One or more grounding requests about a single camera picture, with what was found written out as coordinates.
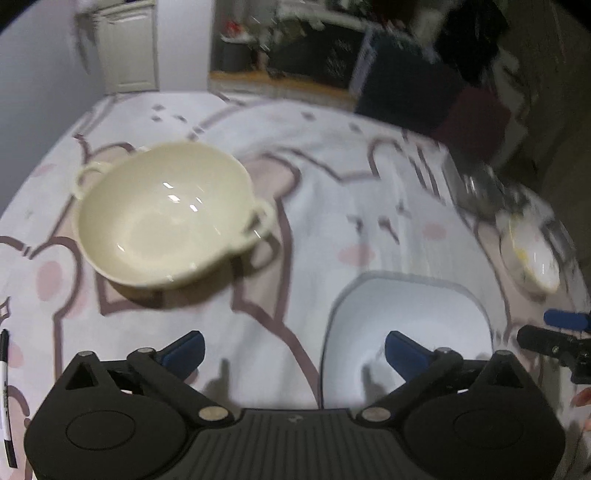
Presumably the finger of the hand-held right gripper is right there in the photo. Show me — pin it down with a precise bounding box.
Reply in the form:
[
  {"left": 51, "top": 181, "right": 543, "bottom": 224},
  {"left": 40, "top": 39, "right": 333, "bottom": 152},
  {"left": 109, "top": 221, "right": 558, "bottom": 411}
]
[
  {"left": 544, "top": 309, "right": 591, "bottom": 333},
  {"left": 516, "top": 324, "right": 591, "bottom": 384}
]

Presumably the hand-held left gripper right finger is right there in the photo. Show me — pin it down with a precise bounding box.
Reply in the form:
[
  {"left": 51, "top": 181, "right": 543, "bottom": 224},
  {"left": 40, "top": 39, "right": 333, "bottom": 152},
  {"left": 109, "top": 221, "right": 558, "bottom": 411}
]
[{"left": 355, "top": 330, "right": 533, "bottom": 424}]

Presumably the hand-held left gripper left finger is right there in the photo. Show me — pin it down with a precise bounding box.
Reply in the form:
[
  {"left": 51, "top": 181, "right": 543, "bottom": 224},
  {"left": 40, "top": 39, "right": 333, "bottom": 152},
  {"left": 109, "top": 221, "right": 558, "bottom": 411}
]
[{"left": 62, "top": 330, "right": 232, "bottom": 426}]

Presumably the white square plate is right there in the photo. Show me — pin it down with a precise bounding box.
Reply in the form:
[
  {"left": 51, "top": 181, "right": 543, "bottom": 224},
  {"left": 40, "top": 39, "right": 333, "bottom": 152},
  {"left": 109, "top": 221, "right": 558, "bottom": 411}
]
[{"left": 320, "top": 271, "right": 492, "bottom": 411}]

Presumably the yellow-rimmed lemon print bowl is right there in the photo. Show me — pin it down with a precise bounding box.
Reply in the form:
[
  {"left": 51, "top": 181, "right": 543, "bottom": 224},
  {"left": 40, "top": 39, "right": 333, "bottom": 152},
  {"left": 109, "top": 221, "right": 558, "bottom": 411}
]
[{"left": 496, "top": 210, "right": 561, "bottom": 296}]

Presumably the cream two-handled bowl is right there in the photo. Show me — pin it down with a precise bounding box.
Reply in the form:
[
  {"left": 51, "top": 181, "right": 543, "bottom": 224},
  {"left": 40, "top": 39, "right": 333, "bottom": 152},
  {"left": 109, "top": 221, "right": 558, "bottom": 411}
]
[{"left": 73, "top": 142, "right": 277, "bottom": 291}]

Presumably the rectangular steel container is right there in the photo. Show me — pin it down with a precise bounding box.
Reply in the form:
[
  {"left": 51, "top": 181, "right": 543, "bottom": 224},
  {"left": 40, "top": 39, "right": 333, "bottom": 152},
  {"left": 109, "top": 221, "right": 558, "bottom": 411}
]
[{"left": 444, "top": 154, "right": 508, "bottom": 217}]

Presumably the person's right hand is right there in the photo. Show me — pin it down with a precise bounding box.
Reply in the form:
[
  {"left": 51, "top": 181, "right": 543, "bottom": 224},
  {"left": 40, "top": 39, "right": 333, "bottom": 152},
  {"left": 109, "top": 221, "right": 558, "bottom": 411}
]
[{"left": 573, "top": 390, "right": 591, "bottom": 432}]

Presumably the bear printed blanket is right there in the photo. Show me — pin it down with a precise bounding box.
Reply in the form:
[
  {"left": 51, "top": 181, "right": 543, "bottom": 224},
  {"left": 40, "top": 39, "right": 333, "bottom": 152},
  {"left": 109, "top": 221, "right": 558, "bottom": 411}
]
[{"left": 0, "top": 90, "right": 587, "bottom": 480}]

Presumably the black and white marker pen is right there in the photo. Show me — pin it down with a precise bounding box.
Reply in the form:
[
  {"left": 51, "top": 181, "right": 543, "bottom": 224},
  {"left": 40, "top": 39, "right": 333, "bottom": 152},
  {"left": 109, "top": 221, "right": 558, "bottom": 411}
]
[{"left": 0, "top": 329, "right": 18, "bottom": 468}]

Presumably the dark blue box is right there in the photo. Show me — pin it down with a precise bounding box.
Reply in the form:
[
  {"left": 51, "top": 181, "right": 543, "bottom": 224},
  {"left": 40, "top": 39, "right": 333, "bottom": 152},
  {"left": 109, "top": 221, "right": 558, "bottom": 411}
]
[{"left": 353, "top": 25, "right": 465, "bottom": 132}]

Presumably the wooden ledge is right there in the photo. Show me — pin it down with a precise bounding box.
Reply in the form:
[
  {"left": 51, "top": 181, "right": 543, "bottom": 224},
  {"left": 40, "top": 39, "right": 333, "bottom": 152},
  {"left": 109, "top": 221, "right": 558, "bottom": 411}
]
[{"left": 209, "top": 69, "right": 357, "bottom": 103}]

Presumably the grey bin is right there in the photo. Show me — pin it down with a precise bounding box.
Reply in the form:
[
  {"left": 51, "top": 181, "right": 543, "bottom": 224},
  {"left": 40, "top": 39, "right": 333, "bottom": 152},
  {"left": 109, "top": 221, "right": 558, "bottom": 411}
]
[{"left": 221, "top": 39, "right": 254, "bottom": 73}]

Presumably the white cabinet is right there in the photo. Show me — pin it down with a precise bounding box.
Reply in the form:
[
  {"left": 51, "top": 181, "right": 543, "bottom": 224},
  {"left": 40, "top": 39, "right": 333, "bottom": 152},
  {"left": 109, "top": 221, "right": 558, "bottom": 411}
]
[{"left": 76, "top": 0, "right": 161, "bottom": 94}]

